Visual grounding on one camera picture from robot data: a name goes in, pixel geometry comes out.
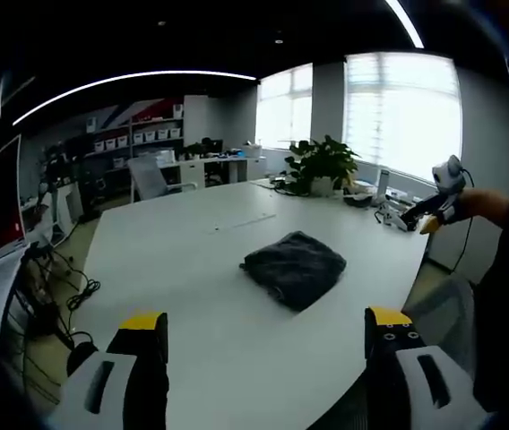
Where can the white small device on table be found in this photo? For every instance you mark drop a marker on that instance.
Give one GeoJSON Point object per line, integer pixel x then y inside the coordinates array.
{"type": "Point", "coordinates": [389, 215]}

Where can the white low cabinet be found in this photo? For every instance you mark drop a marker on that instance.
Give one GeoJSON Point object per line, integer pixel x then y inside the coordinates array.
{"type": "Point", "coordinates": [218, 168]}

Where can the white office chair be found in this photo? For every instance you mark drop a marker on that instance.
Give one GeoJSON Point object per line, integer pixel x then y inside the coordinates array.
{"type": "Point", "coordinates": [151, 177]}

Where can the green potted plant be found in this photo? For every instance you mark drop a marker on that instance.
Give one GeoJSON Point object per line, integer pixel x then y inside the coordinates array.
{"type": "Point", "coordinates": [321, 163]}

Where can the white shelving unit with boxes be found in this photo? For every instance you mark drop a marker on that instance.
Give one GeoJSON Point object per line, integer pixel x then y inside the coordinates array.
{"type": "Point", "coordinates": [138, 134]}

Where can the dark grey towel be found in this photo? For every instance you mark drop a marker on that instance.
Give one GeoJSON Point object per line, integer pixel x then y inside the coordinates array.
{"type": "Point", "coordinates": [294, 269]}

